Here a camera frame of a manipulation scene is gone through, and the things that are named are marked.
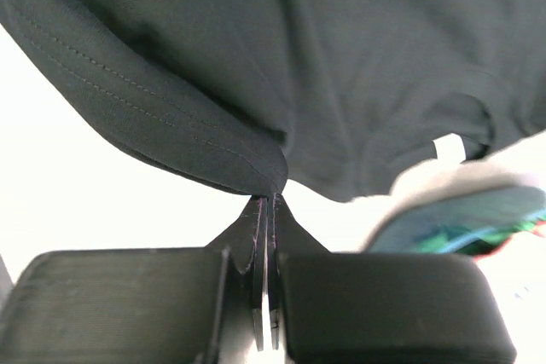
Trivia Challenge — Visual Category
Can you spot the black floral t shirt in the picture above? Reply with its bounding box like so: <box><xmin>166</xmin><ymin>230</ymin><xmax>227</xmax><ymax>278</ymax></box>
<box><xmin>1</xmin><ymin>0</ymin><xmax>545</xmax><ymax>202</ymax></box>

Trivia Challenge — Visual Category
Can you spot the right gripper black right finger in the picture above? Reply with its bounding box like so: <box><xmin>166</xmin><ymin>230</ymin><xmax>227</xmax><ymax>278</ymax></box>
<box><xmin>267</xmin><ymin>195</ymin><xmax>516</xmax><ymax>363</ymax></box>

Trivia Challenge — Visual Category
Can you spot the pink crumpled t shirt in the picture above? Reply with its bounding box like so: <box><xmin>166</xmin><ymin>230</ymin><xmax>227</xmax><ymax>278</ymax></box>
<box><xmin>473</xmin><ymin>221</ymin><xmax>545</xmax><ymax>262</ymax></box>

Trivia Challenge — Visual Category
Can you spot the teal plastic basket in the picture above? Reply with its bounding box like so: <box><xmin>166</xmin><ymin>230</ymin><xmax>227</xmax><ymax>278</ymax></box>
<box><xmin>364</xmin><ymin>186</ymin><xmax>545</xmax><ymax>256</ymax></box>

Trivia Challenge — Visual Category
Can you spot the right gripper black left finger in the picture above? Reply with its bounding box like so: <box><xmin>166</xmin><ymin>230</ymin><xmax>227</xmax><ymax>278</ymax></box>
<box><xmin>1</xmin><ymin>197</ymin><xmax>267</xmax><ymax>364</ymax></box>

